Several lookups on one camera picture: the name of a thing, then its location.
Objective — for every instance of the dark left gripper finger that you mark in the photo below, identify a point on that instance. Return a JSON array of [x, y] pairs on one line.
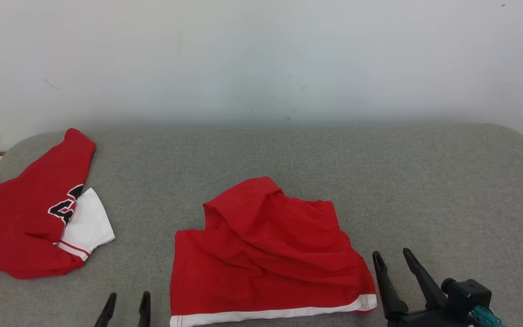
[[144, 311], [106, 313]]

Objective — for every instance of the red jersey with white sleeves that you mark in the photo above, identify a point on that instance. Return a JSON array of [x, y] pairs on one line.
[[16, 227]]

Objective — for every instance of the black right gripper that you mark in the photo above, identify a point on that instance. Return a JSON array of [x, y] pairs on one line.
[[425, 319]]

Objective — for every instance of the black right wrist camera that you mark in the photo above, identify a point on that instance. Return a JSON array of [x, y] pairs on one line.
[[468, 293]]

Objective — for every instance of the red shorts with white trim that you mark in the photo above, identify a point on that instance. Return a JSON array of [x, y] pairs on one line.
[[266, 254]]

